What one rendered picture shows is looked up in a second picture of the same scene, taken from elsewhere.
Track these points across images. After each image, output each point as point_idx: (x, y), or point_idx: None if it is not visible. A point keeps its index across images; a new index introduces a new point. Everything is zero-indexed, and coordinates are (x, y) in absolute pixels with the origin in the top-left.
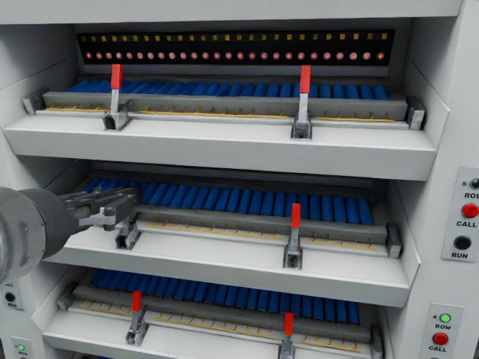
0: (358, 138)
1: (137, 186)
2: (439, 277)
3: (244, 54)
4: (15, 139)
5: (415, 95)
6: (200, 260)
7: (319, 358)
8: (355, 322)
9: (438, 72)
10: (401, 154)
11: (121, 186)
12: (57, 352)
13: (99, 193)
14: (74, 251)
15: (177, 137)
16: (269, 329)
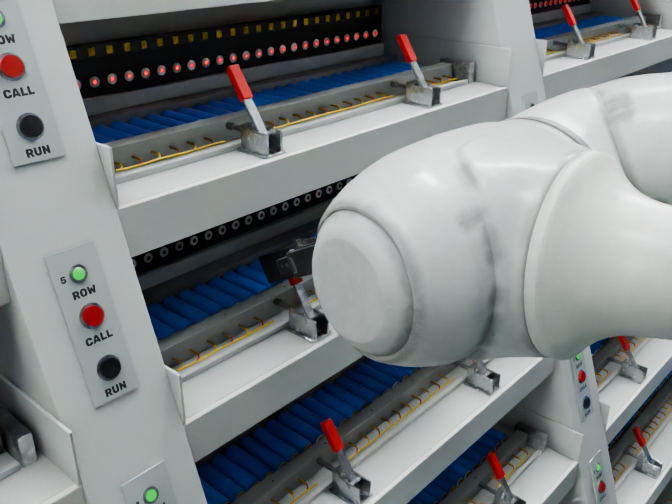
0: (459, 95)
1: (284, 246)
2: None
3: (262, 50)
4: (136, 223)
5: (433, 60)
6: None
7: (496, 365)
8: None
9: (469, 27)
10: (493, 97)
11: (276, 250)
12: None
13: (306, 244)
14: (266, 384)
15: (350, 136)
16: (442, 376)
